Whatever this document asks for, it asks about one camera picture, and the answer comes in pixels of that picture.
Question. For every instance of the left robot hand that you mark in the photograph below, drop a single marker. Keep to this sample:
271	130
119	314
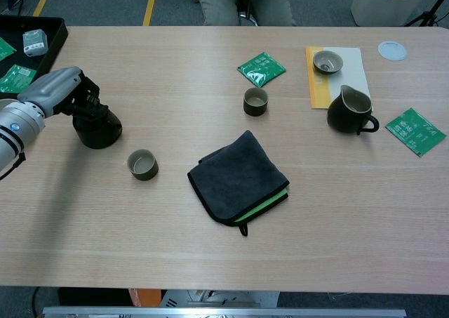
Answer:
52	90

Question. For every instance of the black teapot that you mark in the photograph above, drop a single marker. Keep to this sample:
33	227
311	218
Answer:
98	133

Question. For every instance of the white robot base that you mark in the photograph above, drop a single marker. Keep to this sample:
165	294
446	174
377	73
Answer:
217	298

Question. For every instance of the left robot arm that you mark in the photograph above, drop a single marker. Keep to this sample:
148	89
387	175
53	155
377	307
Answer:
14	132

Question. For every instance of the green tea packet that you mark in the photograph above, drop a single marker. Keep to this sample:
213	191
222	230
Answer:
5	49
15	79
415	132
261	69

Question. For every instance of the black tray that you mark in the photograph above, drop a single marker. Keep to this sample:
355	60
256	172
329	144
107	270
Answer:
52	40

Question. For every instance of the grey white tea packet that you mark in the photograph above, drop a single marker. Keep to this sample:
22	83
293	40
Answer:
35	43

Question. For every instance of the grey ceramic teacup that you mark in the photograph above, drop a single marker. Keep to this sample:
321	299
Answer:
142	172
255	109

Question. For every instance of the seated person legs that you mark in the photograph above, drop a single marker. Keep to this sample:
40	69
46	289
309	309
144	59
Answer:
217	5

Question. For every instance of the dark grey folded cloth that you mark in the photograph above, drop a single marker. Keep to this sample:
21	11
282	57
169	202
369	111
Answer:
235	177

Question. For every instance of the orange object under table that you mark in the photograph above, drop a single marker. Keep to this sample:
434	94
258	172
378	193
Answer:
144	297

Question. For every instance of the grey ceramic bowl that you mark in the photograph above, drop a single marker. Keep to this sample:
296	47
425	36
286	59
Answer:
328	62

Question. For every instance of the black ceramic pitcher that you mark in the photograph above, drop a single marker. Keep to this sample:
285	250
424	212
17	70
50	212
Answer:
340	119

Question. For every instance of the yellow and white booklet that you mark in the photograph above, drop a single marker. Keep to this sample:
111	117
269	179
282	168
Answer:
354	83

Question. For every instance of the white storage bin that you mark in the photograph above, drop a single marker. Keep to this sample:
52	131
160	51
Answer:
386	11

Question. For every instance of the black tripod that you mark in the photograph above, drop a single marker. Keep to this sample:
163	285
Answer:
426	16

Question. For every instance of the aluminium rail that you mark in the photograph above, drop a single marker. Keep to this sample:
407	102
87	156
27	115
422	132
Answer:
224	312

